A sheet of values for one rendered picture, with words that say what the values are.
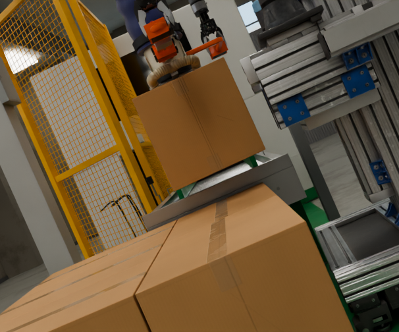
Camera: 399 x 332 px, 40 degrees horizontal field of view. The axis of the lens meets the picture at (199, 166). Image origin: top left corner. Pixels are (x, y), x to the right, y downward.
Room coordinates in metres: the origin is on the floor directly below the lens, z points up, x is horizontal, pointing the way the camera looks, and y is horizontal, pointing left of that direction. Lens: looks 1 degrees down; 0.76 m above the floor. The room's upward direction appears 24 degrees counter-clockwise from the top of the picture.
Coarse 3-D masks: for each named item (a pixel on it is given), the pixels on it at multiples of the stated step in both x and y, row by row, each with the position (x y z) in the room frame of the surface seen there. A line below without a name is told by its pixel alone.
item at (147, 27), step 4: (156, 20) 1.84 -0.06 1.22; (160, 20) 1.84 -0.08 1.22; (164, 20) 1.84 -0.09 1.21; (148, 24) 1.84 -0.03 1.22; (152, 24) 1.84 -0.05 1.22; (144, 28) 1.84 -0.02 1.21; (148, 28) 1.84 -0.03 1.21; (164, 28) 1.84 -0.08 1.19; (168, 28) 1.84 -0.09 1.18; (148, 32) 1.84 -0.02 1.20; (152, 32) 1.84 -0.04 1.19; (156, 32) 1.84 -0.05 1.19; (160, 32) 1.84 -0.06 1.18; (164, 32) 1.84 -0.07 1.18; (168, 32) 1.86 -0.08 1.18; (148, 36) 1.84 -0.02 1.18; (152, 36) 1.84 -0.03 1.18; (156, 36) 1.84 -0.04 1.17; (160, 36) 1.86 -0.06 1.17; (164, 36) 1.89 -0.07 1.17; (168, 36) 1.92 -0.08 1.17; (152, 40) 1.87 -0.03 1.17; (156, 40) 1.89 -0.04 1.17; (160, 40) 1.92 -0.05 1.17
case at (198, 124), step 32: (224, 64) 2.18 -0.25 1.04; (160, 96) 2.18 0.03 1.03; (192, 96) 2.18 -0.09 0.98; (224, 96) 2.18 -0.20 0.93; (160, 128) 2.17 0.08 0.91; (192, 128) 2.17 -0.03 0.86; (224, 128) 2.17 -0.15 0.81; (256, 128) 2.18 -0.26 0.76; (160, 160) 2.17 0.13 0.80; (192, 160) 2.17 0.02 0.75; (224, 160) 2.17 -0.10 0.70
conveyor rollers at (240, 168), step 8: (256, 160) 4.08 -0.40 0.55; (232, 168) 4.45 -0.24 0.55; (240, 168) 3.99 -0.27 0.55; (248, 168) 3.63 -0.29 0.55; (216, 176) 4.36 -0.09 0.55; (224, 176) 3.91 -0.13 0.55; (232, 176) 3.47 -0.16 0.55; (200, 184) 4.11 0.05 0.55; (208, 184) 3.73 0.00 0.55; (192, 192) 3.65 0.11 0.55
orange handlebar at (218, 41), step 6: (156, 24) 1.82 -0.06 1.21; (162, 24) 1.82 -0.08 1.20; (150, 30) 1.84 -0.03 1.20; (156, 30) 1.83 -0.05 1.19; (210, 42) 2.51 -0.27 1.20; (216, 42) 2.51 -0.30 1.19; (222, 42) 2.56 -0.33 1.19; (168, 48) 2.18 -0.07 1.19; (198, 48) 2.51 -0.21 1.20; (204, 48) 2.51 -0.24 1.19; (216, 48) 2.72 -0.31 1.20; (186, 54) 2.51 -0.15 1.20; (192, 54) 2.52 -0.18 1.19
